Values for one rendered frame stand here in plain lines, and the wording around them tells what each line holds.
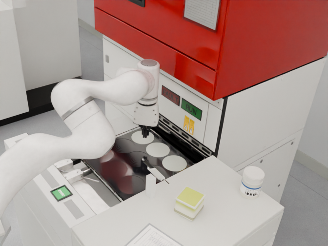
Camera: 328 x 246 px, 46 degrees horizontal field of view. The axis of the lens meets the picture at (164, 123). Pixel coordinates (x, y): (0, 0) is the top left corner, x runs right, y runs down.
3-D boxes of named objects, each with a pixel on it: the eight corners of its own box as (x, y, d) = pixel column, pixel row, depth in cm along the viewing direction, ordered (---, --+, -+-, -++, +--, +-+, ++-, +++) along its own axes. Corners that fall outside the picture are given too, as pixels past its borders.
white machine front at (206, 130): (108, 97, 211) (106, 27, 189) (213, 179, 161) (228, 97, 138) (103, 98, 210) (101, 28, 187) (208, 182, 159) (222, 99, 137)
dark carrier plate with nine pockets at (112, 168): (145, 126, 177) (145, 125, 177) (196, 166, 156) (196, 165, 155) (79, 153, 158) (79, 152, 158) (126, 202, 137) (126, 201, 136)
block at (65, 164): (69, 162, 155) (69, 156, 153) (73, 167, 153) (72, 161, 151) (51, 170, 150) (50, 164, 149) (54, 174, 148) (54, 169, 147)
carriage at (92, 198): (69, 167, 157) (68, 161, 155) (118, 222, 134) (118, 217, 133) (51, 174, 153) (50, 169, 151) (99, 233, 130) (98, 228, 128)
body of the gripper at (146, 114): (132, 101, 147) (131, 125, 153) (157, 105, 146) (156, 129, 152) (136, 92, 153) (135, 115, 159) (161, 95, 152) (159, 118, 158)
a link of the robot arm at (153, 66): (132, 97, 145) (156, 100, 144) (133, 66, 138) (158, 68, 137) (136, 87, 152) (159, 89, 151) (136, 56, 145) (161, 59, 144)
